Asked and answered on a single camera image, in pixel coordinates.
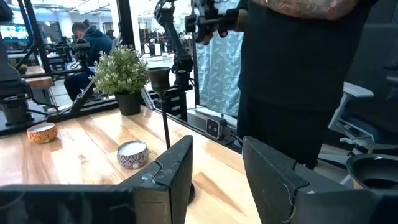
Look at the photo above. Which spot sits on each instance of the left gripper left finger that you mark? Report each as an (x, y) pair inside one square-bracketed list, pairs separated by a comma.
[(175, 171)]

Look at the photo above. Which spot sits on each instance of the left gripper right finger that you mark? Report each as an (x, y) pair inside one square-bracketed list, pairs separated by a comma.
[(273, 177)]

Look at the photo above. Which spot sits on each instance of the purple patterned candle tin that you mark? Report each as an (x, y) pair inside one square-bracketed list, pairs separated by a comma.
[(132, 156)]

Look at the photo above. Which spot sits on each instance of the orange candle tin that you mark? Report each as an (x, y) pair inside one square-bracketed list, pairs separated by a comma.
[(42, 133)]

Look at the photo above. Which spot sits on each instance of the person's right forearm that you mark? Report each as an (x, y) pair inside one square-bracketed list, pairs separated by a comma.
[(304, 7)]

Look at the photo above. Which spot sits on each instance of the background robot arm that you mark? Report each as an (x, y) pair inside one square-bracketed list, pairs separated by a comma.
[(79, 49)]

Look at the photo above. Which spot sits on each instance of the person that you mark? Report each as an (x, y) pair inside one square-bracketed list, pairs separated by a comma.
[(280, 77), (96, 43)]

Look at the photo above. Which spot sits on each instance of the teal patterned curtain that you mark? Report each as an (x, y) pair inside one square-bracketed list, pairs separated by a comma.
[(217, 74)]

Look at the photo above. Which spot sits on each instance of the potted plant black pot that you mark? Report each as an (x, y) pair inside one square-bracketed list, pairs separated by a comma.
[(121, 71)]

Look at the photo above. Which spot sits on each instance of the grey office chair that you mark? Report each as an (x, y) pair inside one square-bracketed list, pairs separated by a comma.
[(357, 90)]

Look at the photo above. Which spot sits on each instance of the person's right hand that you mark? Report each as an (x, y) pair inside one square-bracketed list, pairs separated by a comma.
[(241, 20)]

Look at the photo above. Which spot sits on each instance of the background wooden table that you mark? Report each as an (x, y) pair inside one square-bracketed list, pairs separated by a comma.
[(38, 81)]

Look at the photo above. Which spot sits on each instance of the lit monitor screen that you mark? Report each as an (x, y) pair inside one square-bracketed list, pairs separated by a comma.
[(14, 31)]

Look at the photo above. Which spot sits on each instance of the grey table-level camera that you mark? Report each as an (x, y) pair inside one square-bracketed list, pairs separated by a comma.
[(216, 127)]

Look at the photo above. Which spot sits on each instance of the black aluminium table frame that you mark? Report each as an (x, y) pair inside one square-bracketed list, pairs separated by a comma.
[(81, 112)]

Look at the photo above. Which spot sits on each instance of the black frame post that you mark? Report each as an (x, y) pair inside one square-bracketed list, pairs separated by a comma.
[(126, 21)]

